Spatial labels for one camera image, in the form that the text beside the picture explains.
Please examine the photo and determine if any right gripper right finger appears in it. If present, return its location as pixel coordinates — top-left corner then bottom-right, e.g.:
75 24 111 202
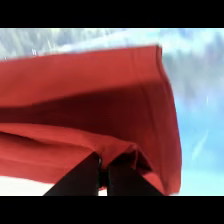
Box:
106 156 165 197

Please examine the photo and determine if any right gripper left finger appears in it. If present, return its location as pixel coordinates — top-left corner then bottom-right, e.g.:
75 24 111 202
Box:
43 152 102 197

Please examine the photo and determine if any red garment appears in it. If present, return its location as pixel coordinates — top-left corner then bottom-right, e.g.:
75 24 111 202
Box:
0 44 183 196

